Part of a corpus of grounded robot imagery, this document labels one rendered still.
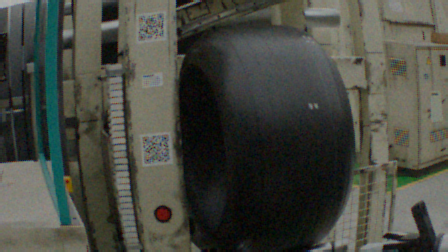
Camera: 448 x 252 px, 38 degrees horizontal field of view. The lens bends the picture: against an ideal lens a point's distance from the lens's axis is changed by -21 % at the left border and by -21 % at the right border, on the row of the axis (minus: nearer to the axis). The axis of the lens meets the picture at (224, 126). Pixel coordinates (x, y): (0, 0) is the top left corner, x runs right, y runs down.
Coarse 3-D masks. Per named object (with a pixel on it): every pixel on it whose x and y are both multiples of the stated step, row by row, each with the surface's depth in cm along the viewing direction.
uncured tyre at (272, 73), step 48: (192, 48) 198; (240, 48) 180; (288, 48) 182; (192, 96) 220; (240, 96) 173; (288, 96) 174; (336, 96) 177; (192, 144) 224; (240, 144) 172; (288, 144) 171; (336, 144) 175; (192, 192) 214; (240, 192) 174; (288, 192) 173; (336, 192) 178; (240, 240) 182; (288, 240) 184
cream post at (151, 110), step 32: (128, 0) 177; (160, 0) 180; (128, 32) 179; (128, 64) 180; (160, 64) 182; (128, 96) 181; (160, 96) 183; (128, 128) 183; (160, 128) 184; (160, 192) 186; (160, 224) 187
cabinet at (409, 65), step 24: (384, 48) 653; (408, 48) 619; (432, 48) 629; (408, 72) 626; (432, 72) 630; (408, 96) 632; (432, 96) 632; (408, 120) 636; (432, 120) 635; (408, 144) 640; (432, 144) 639; (408, 168) 644; (432, 168) 646
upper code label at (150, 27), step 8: (136, 16) 179; (144, 16) 179; (152, 16) 180; (160, 16) 181; (136, 24) 179; (144, 24) 180; (152, 24) 180; (160, 24) 181; (144, 32) 180; (152, 32) 181; (160, 32) 181; (136, 40) 180; (144, 40) 180; (152, 40) 181; (160, 40) 181
